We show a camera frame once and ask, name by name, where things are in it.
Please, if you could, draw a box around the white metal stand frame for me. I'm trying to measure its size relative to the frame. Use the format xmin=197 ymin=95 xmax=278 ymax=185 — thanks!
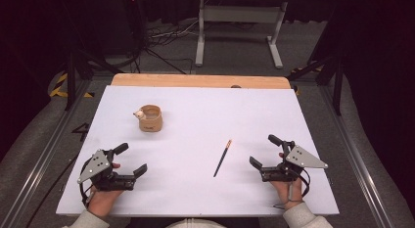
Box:
xmin=194 ymin=0 xmax=289 ymax=70

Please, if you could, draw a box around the black tripod stand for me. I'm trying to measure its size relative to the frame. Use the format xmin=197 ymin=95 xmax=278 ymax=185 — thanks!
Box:
xmin=287 ymin=51 xmax=345 ymax=116
xmin=63 ymin=41 xmax=125 ymax=113

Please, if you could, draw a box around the dark pencil with orange end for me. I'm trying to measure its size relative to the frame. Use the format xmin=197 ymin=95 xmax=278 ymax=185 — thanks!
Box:
xmin=212 ymin=139 xmax=233 ymax=178

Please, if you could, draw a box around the wooden table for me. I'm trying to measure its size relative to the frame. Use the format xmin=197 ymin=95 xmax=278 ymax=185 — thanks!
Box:
xmin=110 ymin=72 xmax=292 ymax=90

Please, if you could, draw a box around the aluminium floor rail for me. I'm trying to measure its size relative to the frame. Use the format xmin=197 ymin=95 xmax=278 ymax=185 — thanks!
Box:
xmin=0 ymin=78 xmax=94 ymax=228
xmin=318 ymin=84 xmax=394 ymax=228

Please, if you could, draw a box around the wooden cup with small figure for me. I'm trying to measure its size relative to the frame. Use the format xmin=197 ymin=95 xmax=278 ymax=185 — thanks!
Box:
xmin=132 ymin=104 xmax=163 ymax=134

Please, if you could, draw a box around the bundle of floor cables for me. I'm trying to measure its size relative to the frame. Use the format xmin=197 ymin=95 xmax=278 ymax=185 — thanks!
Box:
xmin=142 ymin=20 xmax=201 ymax=75

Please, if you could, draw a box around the right hand-held gripper black cable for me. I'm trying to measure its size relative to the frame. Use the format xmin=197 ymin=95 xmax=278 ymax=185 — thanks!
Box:
xmin=273 ymin=168 xmax=311 ymax=210

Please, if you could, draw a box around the black tape floor mark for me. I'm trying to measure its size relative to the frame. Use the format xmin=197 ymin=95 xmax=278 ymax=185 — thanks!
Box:
xmin=71 ymin=122 xmax=90 ymax=143

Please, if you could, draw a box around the person's left hand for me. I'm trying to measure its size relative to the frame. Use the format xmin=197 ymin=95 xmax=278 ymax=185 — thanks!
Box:
xmin=87 ymin=162 xmax=124 ymax=219

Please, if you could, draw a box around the person's torso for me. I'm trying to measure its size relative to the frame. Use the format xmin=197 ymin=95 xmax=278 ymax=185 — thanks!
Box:
xmin=165 ymin=217 xmax=227 ymax=228

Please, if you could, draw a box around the person's right hand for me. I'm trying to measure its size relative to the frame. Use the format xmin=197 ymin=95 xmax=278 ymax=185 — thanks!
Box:
xmin=270 ymin=152 xmax=305 ymax=211

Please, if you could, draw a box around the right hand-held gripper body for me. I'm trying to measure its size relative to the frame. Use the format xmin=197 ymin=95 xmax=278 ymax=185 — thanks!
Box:
xmin=259 ymin=140 xmax=329 ymax=183

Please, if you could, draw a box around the left hand-held gripper black cable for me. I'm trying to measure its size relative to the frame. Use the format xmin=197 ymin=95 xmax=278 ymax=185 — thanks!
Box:
xmin=79 ymin=156 xmax=96 ymax=207

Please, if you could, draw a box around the yellow black hazard tape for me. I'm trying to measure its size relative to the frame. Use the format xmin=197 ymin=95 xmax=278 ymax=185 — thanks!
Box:
xmin=48 ymin=72 xmax=96 ymax=100

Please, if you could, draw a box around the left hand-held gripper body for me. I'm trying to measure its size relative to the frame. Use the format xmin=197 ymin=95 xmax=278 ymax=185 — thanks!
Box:
xmin=76 ymin=149 xmax=136 ymax=192

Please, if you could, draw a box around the hand-held gripper black cable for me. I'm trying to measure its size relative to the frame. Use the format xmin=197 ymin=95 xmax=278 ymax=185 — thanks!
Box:
xmin=273 ymin=168 xmax=311 ymax=210
xmin=79 ymin=156 xmax=96 ymax=207

